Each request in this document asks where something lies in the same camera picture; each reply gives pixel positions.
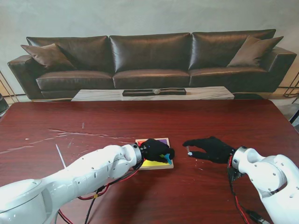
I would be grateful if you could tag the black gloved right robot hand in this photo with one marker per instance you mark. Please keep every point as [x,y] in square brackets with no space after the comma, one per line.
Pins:
[213,150]

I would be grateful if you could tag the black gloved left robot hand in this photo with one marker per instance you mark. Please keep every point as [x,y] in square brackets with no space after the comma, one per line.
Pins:
[155,150]

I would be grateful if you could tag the purple tangram triangle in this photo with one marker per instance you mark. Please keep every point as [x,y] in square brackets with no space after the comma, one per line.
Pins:
[164,141]

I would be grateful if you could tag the large yellow tangram triangle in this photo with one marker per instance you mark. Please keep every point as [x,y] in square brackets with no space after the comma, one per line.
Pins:
[151,163]

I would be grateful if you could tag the small blue tangram triangle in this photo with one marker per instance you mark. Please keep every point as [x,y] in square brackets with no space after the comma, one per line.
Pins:
[168,158]

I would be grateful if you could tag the orange tangram parallelogram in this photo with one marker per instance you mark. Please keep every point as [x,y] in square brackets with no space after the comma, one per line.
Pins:
[140,142]

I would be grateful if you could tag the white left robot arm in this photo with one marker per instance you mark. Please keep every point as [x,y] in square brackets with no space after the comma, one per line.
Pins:
[70,184]

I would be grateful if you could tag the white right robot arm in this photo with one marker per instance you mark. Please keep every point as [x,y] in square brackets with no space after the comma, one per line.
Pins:
[273,175]

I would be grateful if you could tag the square wooden puzzle tray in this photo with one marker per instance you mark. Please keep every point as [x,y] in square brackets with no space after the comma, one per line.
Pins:
[171,163]

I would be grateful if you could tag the clear glass ball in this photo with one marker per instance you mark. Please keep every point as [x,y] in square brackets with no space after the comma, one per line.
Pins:
[156,91]

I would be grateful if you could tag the long black decorative tray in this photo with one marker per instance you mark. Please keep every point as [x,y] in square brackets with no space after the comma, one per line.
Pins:
[140,92]

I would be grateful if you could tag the marble coffee table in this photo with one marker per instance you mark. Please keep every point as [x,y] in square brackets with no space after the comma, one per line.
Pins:
[98,94]

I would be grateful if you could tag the dark brown leather sofa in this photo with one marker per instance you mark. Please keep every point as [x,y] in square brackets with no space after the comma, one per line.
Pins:
[149,56]

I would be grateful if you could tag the brown sofa cushion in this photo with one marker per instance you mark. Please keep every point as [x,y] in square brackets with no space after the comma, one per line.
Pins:
[254,52]
[49,57]

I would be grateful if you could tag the thin metal side table frame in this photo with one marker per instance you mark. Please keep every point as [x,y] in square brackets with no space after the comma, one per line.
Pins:
[9,91]
[290,87]

